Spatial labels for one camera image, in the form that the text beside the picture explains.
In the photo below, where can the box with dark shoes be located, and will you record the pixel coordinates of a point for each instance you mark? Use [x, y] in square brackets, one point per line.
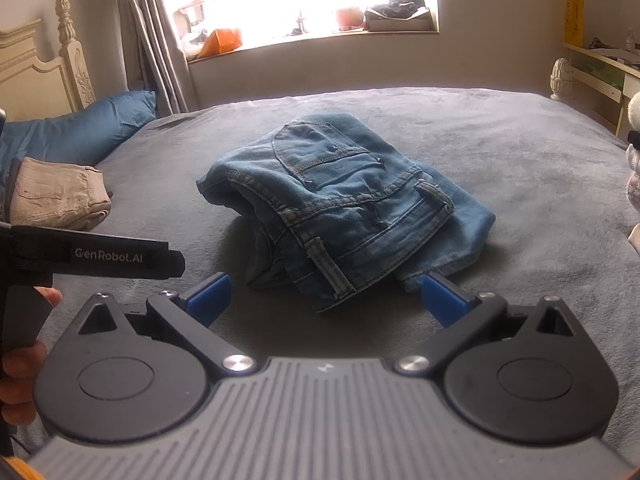
[397, 12]

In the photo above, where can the terracotta pot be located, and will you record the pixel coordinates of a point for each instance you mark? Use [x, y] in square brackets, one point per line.
[350, 17]

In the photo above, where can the cream carved headboard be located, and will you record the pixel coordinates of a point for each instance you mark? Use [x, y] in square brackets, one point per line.
[45, 75]

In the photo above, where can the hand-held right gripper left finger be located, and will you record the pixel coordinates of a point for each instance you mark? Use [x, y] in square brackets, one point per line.
[210, 297]

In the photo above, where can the orange bag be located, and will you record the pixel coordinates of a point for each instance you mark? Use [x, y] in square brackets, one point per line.
[220, 42]

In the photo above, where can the cream desk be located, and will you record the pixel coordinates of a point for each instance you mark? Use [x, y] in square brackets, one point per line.
[607, 72]

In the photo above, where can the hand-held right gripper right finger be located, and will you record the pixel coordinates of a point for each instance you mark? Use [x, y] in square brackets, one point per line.
[442, 297]

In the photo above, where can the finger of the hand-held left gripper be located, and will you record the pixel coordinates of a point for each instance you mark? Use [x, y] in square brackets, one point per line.
[177, 266]

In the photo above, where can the yellow box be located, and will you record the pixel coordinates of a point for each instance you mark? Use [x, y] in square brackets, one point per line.
[575, 20]

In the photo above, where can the blue pillow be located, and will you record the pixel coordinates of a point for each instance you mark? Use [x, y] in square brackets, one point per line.
[85, 125]

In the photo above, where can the grey curtain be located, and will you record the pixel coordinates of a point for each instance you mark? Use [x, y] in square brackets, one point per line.
[150, 35]

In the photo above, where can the folded beige pants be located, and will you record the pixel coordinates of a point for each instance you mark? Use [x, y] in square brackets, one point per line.
[55, 195]

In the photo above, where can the white plastic bag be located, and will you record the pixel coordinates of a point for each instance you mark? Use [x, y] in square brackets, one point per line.
[192, 44]

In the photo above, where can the grey bed blanket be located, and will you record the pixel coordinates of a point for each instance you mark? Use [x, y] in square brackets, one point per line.
[525, 185]

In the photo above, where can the person's left hand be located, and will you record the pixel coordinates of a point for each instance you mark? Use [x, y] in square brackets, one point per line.
[20, 375]

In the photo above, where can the blue jeans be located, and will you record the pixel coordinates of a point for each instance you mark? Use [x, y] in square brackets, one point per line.
[340, 195]

